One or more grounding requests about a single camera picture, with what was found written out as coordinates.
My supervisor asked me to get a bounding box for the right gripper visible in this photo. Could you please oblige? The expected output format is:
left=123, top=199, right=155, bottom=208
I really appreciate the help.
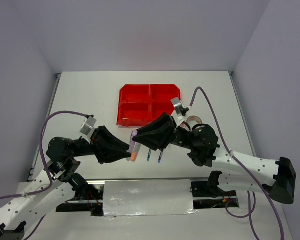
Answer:
left=131, top=111, right=196, bottom=151

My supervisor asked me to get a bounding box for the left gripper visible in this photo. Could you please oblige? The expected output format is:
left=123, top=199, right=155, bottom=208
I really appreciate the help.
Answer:
left=72, top=124, right=134, bottom=163

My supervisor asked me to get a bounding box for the purple highlighter cap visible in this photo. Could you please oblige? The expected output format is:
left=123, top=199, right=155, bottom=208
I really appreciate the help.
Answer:
left=130, top=130, right=138, bottom=145

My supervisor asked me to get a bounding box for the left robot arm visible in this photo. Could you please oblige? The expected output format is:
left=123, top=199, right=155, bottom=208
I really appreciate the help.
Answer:
left=0, top=126, right=131, bottom=240

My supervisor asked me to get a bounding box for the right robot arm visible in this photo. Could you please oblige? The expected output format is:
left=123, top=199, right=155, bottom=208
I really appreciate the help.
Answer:
left=132, top=113, right=297, bottom=205

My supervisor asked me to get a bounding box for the blue pen right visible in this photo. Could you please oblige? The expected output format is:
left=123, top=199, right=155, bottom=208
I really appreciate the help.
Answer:
left=157, top=149, right=164, bottom=163

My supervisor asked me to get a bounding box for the blue pen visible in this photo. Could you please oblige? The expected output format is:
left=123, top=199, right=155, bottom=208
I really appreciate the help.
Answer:
left=147, top=149, right=152, bottom=162
left=157, top=149, right=164, bottom=163

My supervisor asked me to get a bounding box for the orange highlighter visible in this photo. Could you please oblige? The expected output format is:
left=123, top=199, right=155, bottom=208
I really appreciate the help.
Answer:
left=130, top=143, right=141, bottom=162

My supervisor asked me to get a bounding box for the blue pen left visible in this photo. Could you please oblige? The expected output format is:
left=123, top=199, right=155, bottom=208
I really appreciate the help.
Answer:
left=147, top=149, right=152, bottom=162

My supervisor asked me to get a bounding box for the red four-compartment bin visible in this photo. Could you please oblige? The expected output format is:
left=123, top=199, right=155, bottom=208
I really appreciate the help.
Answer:
left=116, top=84, right=181, bottom=128

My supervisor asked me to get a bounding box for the large clear tape roll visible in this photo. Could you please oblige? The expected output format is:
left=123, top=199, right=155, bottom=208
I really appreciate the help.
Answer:
left=186, top=115, right=203, bottom=125

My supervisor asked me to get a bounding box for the silver foil sheet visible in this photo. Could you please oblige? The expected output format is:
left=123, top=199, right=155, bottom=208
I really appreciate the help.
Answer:
left=103, top=179, right=196, bottom=217

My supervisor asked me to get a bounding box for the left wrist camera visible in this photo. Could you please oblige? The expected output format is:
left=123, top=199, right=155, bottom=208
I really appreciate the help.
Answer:
left=79, top=115, right=97, bottom=142

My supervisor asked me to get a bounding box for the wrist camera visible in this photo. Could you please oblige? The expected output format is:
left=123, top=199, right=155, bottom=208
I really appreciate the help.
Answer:
left=79, top=115, right=97, bottom=142
left=171, top=97, right=191, bottom=127

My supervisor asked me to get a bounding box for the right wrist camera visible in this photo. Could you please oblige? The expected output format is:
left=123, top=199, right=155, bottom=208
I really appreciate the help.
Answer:
left=171, top=97, right=191, bottom=127

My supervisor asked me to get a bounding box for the black mounting rail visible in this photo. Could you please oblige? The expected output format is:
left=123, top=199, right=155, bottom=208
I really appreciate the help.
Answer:
left=56, top=179, right=239, bottom=217

